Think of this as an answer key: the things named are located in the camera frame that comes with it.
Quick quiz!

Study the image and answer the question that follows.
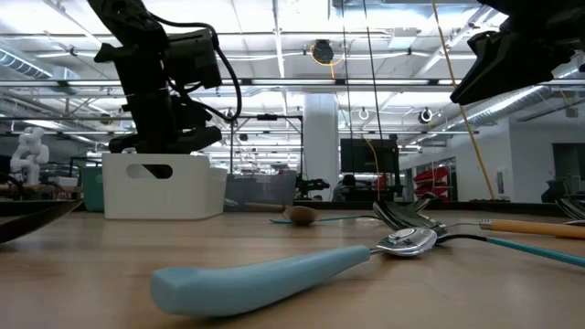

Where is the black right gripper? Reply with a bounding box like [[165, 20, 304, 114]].
[[450, 0, 585, 107]]

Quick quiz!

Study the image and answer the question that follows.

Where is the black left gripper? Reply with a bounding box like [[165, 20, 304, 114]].
[[93, 39, 224, 180]]

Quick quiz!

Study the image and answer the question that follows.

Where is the silver spoon light-blue handle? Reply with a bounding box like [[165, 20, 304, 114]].
[[149, 227, 439, 317]]

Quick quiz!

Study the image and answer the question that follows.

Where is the white plastic bin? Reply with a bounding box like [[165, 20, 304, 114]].
[[101, 152, 229, 221]]

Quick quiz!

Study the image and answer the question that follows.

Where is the teal plastic bin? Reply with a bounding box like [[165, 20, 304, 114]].
[[80, 165, 105, 213]]

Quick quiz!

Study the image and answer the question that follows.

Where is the grey transparent plastic bin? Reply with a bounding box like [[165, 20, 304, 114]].
[[223, 169, 297, 212]]

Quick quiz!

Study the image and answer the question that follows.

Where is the red storage bin rack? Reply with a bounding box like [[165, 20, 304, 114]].
[[413, 165, 452, 201]]

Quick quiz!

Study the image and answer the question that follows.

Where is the white building column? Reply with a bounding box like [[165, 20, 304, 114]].
[[303, 93, 340, 202]]

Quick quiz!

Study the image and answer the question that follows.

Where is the black monitor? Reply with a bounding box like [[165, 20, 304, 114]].
[[340, 138, 403, 202]]

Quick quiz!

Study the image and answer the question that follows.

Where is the person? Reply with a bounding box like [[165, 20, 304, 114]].
[[332, 172, 367, 203]]

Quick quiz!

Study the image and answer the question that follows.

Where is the yellow hanging cable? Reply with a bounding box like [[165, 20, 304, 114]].
[[431, 0, 497, 201]]

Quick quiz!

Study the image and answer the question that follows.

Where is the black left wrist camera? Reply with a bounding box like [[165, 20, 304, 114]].
[[163, 28, 224, 90]]

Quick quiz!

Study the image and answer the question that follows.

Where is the black station frame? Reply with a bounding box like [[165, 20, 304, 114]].
[[229, 113, 304, 202]]

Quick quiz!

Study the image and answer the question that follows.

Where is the black left wrist camera cable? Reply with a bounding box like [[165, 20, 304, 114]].
[[148, 12, 243, 123]]

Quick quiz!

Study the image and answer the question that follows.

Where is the black aluminium table frame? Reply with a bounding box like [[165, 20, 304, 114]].
[[294, 199, 566, 217]]

